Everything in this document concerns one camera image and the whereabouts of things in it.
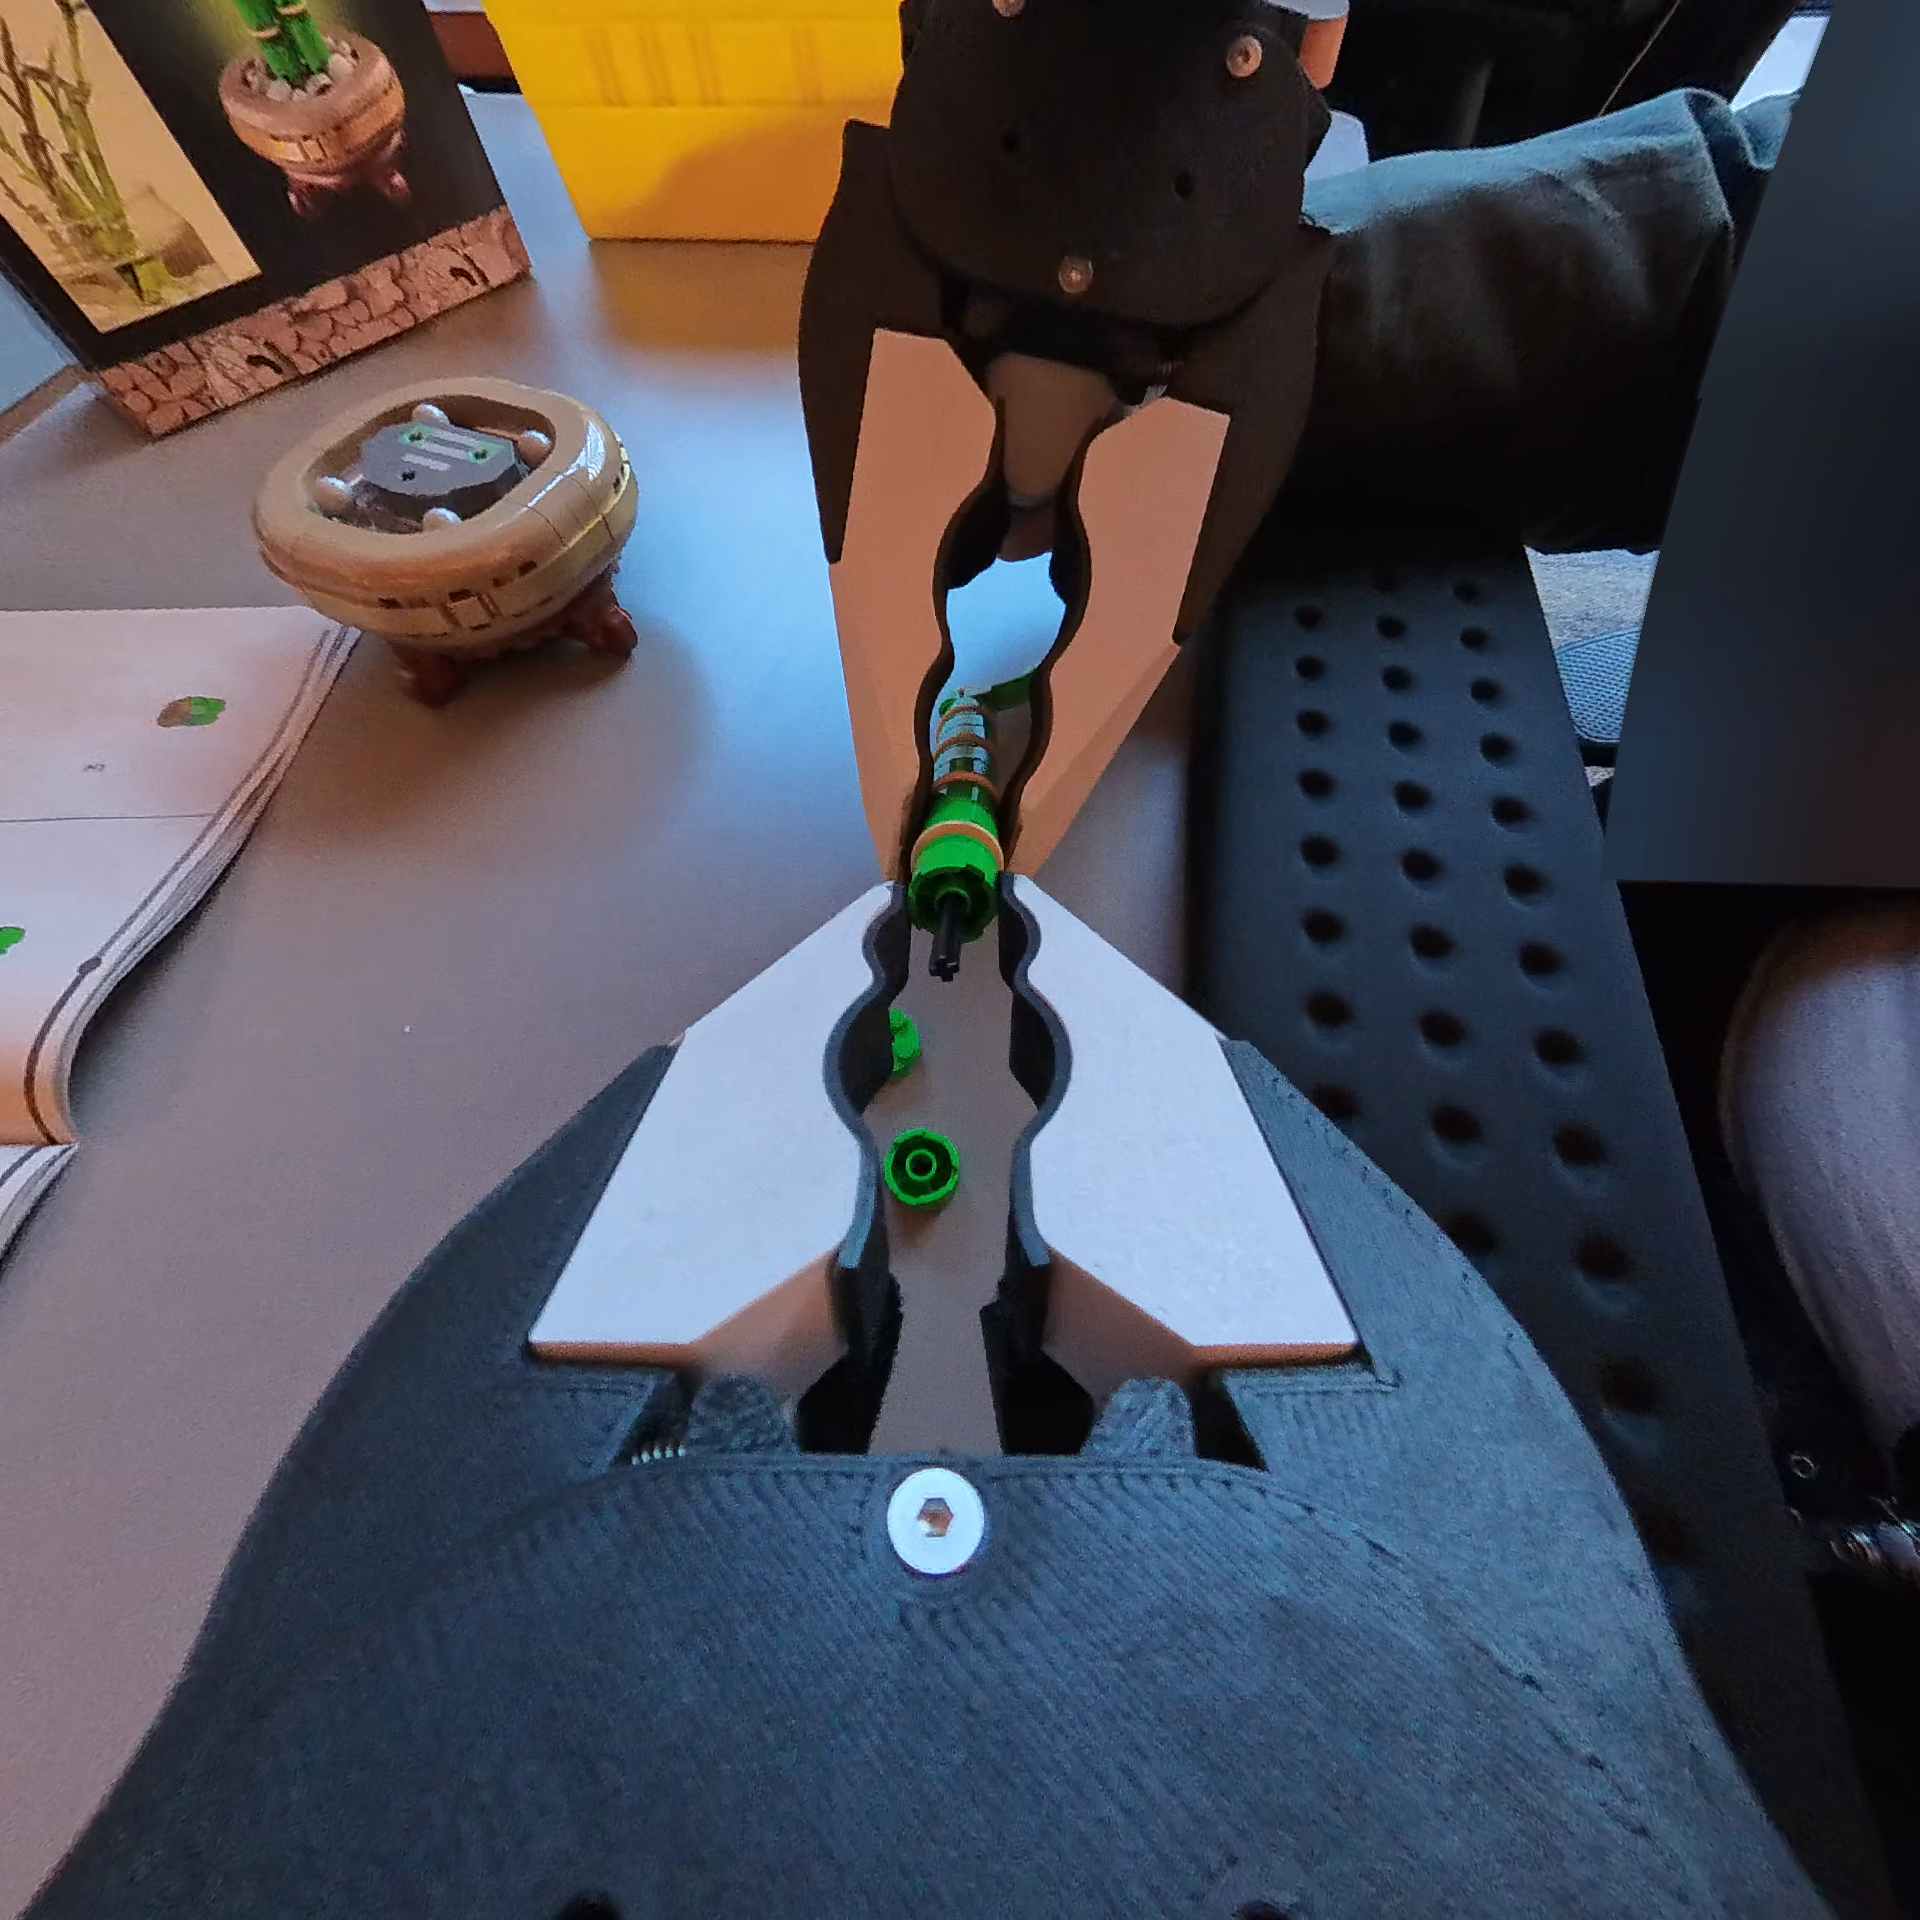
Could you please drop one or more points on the person's right hand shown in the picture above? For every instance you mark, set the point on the person's right hand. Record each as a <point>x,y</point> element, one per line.
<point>1031,517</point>

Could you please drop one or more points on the small green round brick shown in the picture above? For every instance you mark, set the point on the small green round brick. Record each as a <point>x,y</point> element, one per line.
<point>903,1044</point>
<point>922,1167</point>

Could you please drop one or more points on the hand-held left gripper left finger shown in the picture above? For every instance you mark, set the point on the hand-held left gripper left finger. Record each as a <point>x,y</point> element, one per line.
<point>706,1215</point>

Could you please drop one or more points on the green brick bamboo stalk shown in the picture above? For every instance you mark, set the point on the green brick bamboo stalk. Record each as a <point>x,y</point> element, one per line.
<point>956,839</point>

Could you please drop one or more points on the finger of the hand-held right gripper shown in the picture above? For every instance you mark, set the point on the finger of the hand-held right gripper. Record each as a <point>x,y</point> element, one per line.
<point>1148,569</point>
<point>892,524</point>

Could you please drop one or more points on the black studded mat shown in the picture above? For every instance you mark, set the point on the black studded mat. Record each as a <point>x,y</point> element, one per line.
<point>1425,975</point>

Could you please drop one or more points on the grey desk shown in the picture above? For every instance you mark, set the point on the grey desk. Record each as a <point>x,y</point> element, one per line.
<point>525,901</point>

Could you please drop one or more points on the brown round brick base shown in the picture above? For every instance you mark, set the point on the brown round brick base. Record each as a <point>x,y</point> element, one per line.
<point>451,524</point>

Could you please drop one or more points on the black toy brick set box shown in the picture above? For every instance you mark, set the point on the black toy brick set box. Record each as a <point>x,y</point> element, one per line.
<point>225,150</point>

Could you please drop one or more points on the person's right forearm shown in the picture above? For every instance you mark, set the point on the person's right forearm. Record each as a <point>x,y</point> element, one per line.
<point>1501,330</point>

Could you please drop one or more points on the yellow plastic bin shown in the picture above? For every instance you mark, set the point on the yellow plastic bin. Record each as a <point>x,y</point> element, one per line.
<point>692,119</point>

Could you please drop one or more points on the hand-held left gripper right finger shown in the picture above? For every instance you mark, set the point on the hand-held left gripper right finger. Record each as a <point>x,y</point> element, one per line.
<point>1186,1215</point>

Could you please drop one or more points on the open instruction booklet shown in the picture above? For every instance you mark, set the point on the open instruction booklet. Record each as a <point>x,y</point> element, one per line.
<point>121,826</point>

